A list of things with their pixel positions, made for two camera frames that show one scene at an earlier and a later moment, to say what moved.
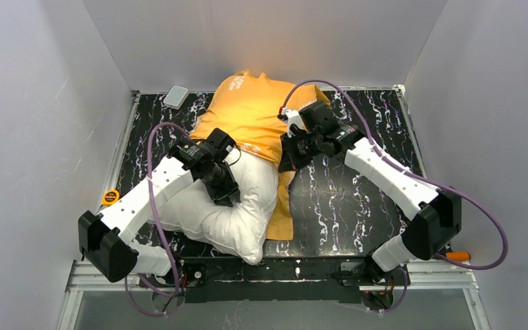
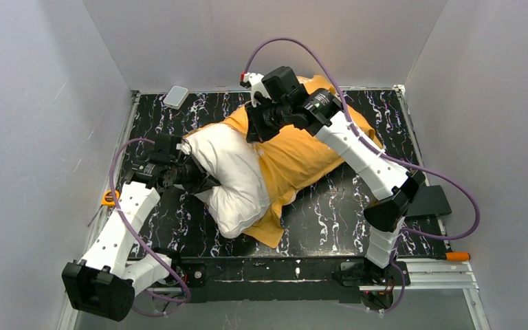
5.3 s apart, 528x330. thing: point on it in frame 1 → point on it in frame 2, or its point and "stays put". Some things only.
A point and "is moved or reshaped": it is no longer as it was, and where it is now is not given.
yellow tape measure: (110, 197) stays put
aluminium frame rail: (83, 279) stays put
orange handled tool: (460, 256) stays put
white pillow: (238, 229) is moved or reshaped
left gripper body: (223, 188) → (202, 179)
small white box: (176, 97) stays put
